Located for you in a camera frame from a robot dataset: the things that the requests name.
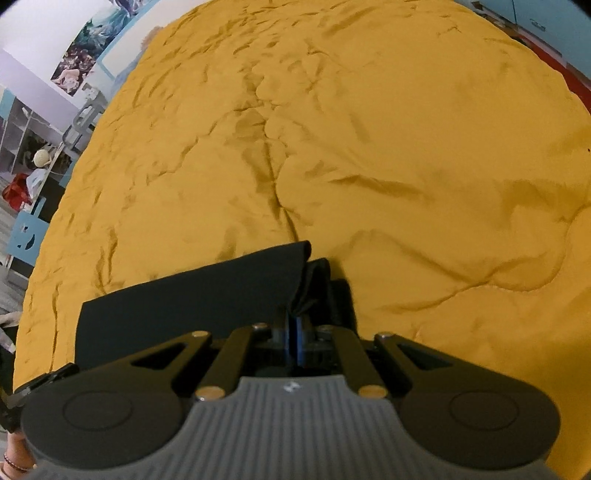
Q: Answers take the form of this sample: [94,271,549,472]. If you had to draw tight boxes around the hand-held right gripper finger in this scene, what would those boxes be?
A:
[92,314,297,400]
[297,318,465,400]

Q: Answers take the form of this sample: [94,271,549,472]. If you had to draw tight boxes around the black pants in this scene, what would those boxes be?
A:
[74,240,357,373]

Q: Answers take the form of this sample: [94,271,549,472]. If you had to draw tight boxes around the person's left forearm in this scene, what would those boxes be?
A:
[0,429,37,479]

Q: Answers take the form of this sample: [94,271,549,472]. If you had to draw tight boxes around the blue chair with smiley cutout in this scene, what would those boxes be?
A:
[8,198,52,260]

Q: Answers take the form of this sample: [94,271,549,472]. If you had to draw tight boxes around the white desk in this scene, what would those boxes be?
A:
[0,166,71,278]

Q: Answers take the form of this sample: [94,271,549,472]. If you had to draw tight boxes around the red bag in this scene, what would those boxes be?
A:
[2,172,33,211]

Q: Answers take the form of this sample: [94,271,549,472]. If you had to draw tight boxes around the yellow quilted blanket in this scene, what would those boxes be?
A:
[11,0,591,480]

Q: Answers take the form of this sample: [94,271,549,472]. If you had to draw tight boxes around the white and blue bookshelf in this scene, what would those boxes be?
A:
[0,83,66,195]

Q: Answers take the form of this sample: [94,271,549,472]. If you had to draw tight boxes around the grey small chair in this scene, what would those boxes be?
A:
[62,88,107,149]

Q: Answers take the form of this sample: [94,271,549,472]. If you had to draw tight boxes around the blue and white bed headboard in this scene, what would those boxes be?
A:
[88,9,163,100]

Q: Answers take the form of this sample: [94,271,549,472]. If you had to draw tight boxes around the blue wardrobe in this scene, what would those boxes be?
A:
[462,0,591,80]

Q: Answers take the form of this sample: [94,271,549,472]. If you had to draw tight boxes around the wall poster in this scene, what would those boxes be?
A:
[50,0,139,97]

